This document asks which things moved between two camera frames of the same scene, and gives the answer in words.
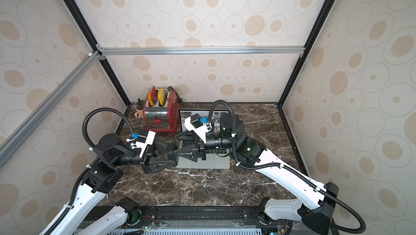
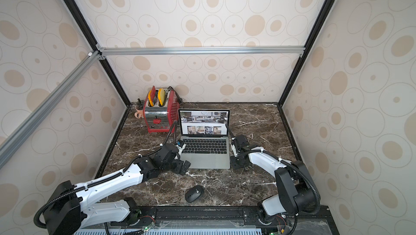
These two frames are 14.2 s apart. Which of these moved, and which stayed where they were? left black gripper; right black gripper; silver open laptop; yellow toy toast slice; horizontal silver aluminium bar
Moved: right black gripper; left black gripper
Stayed: horizontal silver aluminium bar; yellow toy toast slice; silver open laptop
